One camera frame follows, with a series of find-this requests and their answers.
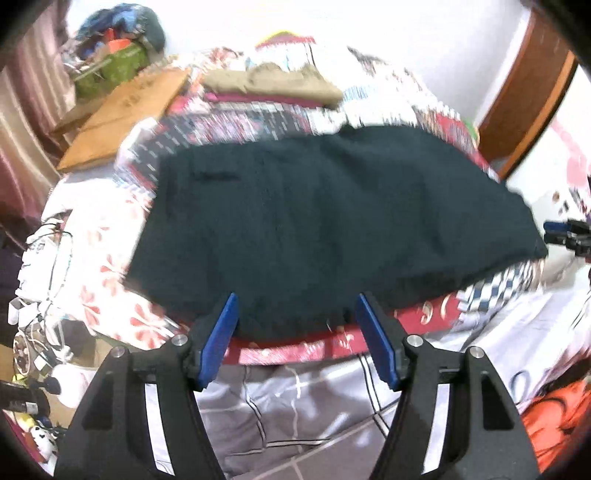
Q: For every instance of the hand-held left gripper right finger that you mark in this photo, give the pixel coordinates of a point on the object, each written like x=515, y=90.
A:
x=376, y=341

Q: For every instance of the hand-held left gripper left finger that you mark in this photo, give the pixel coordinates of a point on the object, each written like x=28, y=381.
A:
x=219, y=337

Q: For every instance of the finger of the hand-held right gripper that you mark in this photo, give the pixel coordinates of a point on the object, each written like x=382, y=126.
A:
x=565, y=240
x=554, y=226

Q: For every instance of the black pants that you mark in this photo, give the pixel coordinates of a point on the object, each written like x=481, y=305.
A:
x=323, y=221

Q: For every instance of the olive folded pants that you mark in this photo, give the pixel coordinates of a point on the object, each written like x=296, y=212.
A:
x=277, y=83

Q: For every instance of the grey lined bedsheet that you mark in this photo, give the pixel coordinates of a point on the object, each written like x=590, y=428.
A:
x=286, y=406

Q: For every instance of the white red floral bedsheet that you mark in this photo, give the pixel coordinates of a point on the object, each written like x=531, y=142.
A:
x=106, y=277

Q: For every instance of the orange garment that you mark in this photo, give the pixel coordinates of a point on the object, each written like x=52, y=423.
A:
x=558, y=415

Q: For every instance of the pile of white chargers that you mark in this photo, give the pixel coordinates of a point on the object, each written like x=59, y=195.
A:
x=41, y=323

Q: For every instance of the patchwork patterned blanket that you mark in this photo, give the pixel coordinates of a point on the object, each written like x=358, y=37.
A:
x=258, y=122

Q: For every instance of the magenta folded garment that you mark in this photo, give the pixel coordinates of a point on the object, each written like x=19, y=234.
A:
x=240, y=98

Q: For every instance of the wooden lap desk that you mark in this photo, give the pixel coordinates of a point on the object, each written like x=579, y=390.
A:
x=124, y=115

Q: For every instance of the wooden stool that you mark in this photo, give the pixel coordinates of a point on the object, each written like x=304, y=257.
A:
x=69, y=120

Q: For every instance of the green storage bag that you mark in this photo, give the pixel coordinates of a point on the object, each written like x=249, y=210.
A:
x=120, y=69

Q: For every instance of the striped red curtain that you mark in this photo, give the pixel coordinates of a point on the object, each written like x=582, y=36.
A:
x=27, y=115

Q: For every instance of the orange box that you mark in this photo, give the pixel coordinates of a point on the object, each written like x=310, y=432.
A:
x=119, y=45

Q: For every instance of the pile of colourful clothes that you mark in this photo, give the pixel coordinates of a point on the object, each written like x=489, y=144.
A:
x=124, y=23

